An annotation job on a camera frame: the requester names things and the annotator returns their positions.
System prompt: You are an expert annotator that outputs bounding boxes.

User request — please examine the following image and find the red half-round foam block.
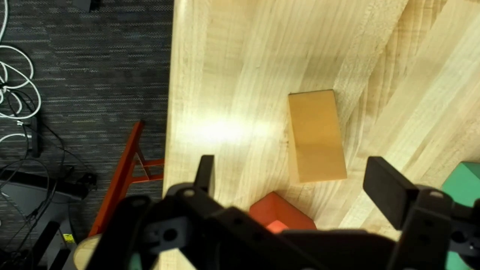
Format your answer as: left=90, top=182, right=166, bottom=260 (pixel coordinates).
left=249, top=192, right=315, bottom=234

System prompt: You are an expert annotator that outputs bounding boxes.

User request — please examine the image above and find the orange triangular foam block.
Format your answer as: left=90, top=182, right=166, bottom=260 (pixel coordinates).
left=288, top=90, right=346, bottom=183

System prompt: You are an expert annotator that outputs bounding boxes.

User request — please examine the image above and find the green half-round foam block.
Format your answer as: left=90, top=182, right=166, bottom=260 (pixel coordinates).
left=442, top=162, right=480, bottom=270

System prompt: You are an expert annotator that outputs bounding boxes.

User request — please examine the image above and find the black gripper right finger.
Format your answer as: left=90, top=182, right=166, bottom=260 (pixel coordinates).
left=363, top=156, right=418, bottom=230

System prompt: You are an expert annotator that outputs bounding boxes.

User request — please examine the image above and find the red stool frame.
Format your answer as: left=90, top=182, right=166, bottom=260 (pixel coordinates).
left=88, top=120, right=165, bottom=236

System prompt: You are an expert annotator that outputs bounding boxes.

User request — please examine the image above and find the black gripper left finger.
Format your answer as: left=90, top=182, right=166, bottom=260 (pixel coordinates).
left=193, top=155, right=214, bottom=195

